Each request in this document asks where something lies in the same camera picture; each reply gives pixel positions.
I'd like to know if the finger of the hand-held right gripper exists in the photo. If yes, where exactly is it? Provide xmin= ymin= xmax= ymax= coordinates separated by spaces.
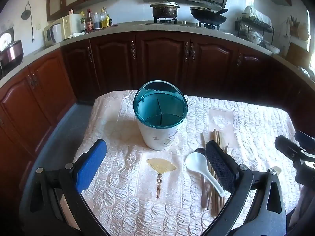
xmin=275 ymin=135 xmax=306 ymax=162
xmin=295 ymin=130 xmax=315 ymax=151

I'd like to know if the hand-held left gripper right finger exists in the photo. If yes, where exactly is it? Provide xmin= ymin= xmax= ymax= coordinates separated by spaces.
xmin=202 ymin=140 xmax=287 ymax=236

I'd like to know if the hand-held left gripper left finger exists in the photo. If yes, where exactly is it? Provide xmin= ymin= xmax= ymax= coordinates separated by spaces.
xmin=18 ymin=139 xmax=111 ymax=236

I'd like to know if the white ceramic spoon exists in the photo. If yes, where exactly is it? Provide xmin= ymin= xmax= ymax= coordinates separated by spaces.
xmin=185 ymin=152 xmax=226 ymax=198

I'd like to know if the floral utensil holder teal rim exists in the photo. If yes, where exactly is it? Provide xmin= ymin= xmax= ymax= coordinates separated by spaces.
xmin=133 ymin=80 xmax=189 ymax=151

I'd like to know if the quilted cream tablecloth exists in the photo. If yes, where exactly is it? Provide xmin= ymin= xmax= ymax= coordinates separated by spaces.
xmin=55 ymin=90 xmax=303 ymax=236

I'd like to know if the wooden cutting board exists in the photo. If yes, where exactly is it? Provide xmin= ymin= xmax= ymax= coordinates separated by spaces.
xmin=287 ymin=42 xmax=311 ymax=67

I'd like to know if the patterned white bowl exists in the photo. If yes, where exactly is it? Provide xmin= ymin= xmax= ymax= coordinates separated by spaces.
xmin=247 ymin=31 xmax=264 ymax=45

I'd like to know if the maroon rice cooker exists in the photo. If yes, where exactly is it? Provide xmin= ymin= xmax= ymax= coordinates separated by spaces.
xmin=0 ymin=28 xmax=24 ymax=70

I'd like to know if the stone countertop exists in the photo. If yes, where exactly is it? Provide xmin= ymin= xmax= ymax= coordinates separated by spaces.
xmin=0 ymin=21 xmax=315 ymax=89

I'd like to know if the cream microwave oven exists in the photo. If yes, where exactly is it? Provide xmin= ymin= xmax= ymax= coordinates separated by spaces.
xmin=44 ymin=15 xmax=73 ymax=47

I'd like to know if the white paper roll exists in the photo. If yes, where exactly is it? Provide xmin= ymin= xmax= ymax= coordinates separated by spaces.
xmin=70 ymin=13 xmax=83 ymax=33

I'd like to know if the red label sauce bottle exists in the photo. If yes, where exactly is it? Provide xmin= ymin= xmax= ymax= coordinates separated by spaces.
xmin=86 ymin=9 xmax=93 ymax=31

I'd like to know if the yellow cooking oil bottle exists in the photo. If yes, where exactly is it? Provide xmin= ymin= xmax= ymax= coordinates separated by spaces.
xmin=101 ymin=7 xmax=110 ymax=28

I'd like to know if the black wok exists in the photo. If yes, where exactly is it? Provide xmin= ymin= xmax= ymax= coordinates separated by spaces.
xmin=189 ymin=6 xmax=229 ymax=25

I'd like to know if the gas stove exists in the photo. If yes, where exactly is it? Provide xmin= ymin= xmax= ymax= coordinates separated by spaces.
xmin=144 ymin=17 xmax=222 ymax=31

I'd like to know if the lidded cooking pot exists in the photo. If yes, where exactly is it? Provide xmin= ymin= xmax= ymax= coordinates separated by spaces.
xmin=150 ymin=1 xmax=181 ymax=19

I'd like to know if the wall mounted utensil holder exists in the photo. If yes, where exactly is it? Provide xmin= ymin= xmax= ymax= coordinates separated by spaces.
xmin=287 ymin=15 xmax=302 ymax=39

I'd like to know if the black wire dish rack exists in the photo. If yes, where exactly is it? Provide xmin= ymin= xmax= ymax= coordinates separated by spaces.
xmin=235 ymin=6 xmax=275 ymax=48

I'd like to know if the black hanging disc with cord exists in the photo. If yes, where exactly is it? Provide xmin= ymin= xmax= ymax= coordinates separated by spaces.
xmin=21 ymin=2 xmax=35 ymax=42

